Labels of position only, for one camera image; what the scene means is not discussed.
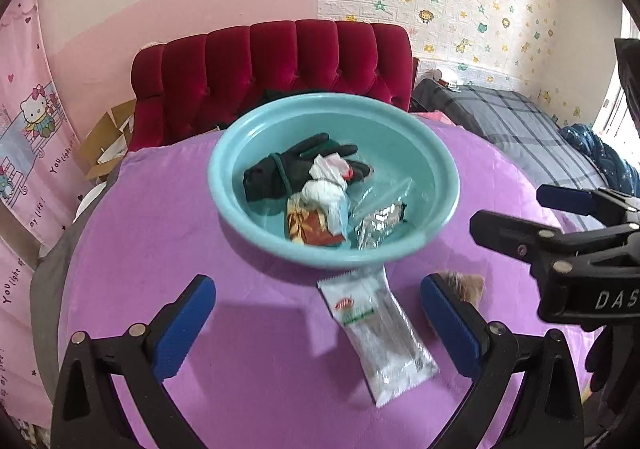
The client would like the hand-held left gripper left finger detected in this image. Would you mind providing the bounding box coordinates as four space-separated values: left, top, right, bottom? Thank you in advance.
50 274 217 449

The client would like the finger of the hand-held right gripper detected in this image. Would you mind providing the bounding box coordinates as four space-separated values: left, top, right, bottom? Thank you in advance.
469 209 640 275
536 184 640 226

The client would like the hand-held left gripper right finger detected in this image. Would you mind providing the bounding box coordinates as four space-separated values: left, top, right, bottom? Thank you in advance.
420 274 586 449

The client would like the white sachet packet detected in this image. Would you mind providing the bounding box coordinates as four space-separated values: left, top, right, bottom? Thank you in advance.
317 266 441 407

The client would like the silver foil wrapper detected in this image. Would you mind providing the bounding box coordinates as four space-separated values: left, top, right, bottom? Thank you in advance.
352 202 408 250

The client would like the printed snack packet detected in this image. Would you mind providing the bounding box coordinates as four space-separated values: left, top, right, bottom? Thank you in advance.
286 196 346 247

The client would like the white plastic bag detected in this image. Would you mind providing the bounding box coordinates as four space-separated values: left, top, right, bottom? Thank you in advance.
301 153 353 237

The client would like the teal plastic basin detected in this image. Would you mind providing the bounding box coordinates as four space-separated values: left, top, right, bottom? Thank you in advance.
207 92 461 270

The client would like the black glove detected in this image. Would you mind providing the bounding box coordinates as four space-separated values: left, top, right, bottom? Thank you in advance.
272 132 374 190

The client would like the person's right hand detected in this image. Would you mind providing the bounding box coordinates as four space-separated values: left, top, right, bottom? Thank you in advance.
584 326 640 435

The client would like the blue starry cloth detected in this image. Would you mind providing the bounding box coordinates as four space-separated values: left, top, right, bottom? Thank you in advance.
557 123 640 200

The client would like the grey plaid bedding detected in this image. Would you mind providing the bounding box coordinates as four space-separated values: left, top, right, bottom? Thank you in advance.
412 78 606 230

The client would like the dark curtain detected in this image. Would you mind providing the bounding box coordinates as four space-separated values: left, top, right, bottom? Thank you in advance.
614 36 640 145

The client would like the clear plastic bag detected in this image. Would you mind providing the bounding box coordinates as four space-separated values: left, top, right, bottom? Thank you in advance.
347 176 416 230

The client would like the grey cloth under blanket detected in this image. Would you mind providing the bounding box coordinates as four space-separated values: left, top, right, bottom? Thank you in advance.
29 164 126 345

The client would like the pink cartoon cat poster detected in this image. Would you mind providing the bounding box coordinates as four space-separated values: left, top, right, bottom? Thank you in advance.
0 234 57 415
0 0 83 246

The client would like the cardboard box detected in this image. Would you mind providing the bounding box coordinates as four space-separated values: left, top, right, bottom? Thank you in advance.
75 99 138 182

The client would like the red tufted sofa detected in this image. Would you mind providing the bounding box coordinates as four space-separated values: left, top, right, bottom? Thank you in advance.
130 19 415 152

